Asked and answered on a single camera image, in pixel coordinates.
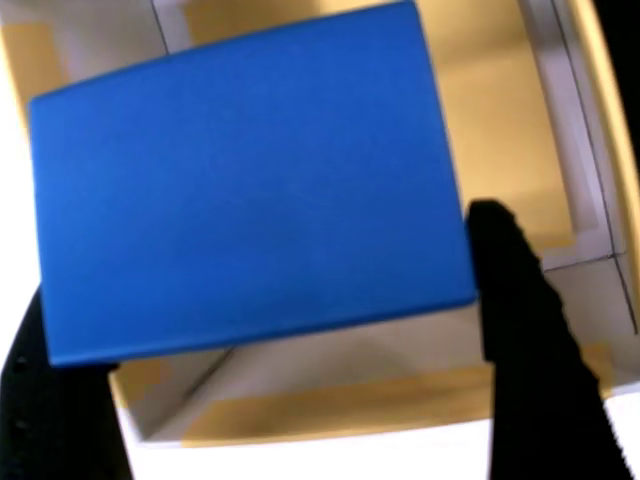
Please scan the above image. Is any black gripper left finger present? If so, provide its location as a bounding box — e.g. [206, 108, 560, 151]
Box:
[0, 287, 136, 480]

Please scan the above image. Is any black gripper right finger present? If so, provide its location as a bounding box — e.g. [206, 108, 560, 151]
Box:
[463, 198, 635, 480]

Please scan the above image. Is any blue block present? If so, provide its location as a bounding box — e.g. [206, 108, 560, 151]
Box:
[27, 0, 480, 370]

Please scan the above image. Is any yellow cardboard box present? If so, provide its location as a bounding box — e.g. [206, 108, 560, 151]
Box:
[0, 0, 640, 450]

